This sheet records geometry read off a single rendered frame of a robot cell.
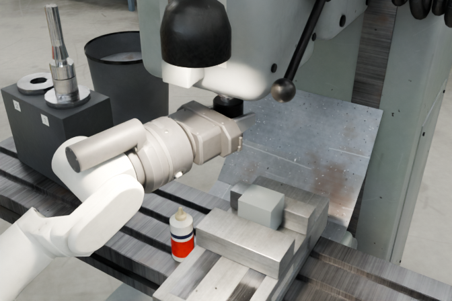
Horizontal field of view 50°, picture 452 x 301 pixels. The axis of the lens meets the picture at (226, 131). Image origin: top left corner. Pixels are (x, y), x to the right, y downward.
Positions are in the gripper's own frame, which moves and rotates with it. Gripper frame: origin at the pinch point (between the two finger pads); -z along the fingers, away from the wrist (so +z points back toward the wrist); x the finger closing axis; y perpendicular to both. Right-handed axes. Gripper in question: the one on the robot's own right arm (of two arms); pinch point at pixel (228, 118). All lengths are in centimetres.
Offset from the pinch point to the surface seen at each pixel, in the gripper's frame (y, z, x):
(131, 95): 82, -80, 157
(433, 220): 124, -153, 12
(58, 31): -6.4, 7.4, 38.2
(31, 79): 7, 10, 51
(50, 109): 8.4, 12.2, 37.9
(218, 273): 20.1, 10.3, -8.4
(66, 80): 3.3, 8.2, 37.2
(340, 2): -16.9, -14.5, -8.5
